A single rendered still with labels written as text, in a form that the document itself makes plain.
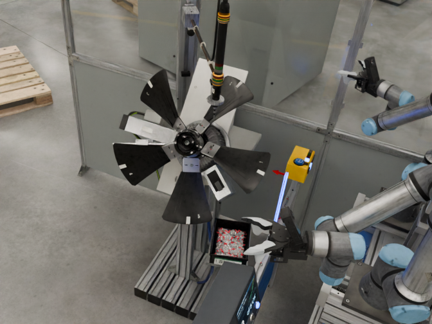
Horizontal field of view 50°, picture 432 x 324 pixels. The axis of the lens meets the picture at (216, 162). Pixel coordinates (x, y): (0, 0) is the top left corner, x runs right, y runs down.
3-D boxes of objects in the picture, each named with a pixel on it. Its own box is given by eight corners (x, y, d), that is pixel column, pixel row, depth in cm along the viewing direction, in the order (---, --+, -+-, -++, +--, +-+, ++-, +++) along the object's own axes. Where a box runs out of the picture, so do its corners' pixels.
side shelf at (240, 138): (205, 120, 284) (205, 116, 282) (261, 137, 275) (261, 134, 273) (188, 141, 266) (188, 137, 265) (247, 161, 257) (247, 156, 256)
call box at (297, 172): (292, 161, 239) (296, 144, 232) (310, 166, 236) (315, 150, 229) (283, 179, 227) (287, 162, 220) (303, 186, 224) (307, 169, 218)
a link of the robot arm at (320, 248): (330, 243, 130) (324, 224, 137) (314, 242, 130) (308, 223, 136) (324, 263, 134) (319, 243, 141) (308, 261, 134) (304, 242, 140)
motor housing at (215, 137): (175, 163, 232) (166, 161, 219) (189, 119, 231) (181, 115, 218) (218, 177, 226) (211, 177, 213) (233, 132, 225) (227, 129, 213)
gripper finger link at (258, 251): (248, 272, 127) (273, 260, 132) (251, 256, 124) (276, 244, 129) (241, 265, 130) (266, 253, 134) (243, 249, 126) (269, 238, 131)
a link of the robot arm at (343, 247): (360, 267, 135) (369, 248, 130) (323, 265, 135) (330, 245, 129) (355, 246, 141) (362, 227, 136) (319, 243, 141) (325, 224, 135)
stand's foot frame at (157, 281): (179, 227, 327) (180, 219, 322) (239, 249, 316) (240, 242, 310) (134, 295, 282) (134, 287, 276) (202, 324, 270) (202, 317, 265)
